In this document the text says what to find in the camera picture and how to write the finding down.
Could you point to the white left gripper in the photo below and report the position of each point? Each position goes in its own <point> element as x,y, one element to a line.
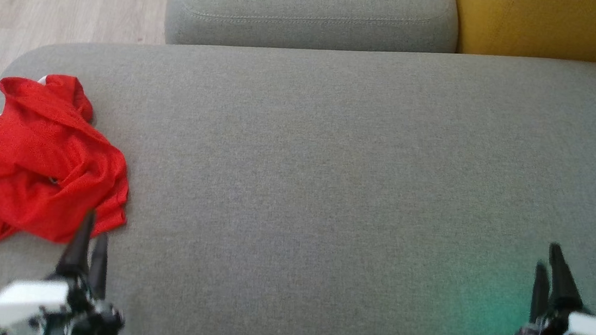
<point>23,299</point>

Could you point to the small grey sofa cushion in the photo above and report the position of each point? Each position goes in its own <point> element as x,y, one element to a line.
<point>313,5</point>

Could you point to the plain red garment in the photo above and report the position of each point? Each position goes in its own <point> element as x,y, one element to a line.
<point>30,109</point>

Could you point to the yellow sofa cushion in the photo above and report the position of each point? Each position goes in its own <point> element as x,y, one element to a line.
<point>552,22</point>

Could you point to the grey sofa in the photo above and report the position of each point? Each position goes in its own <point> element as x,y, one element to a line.
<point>328,192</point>

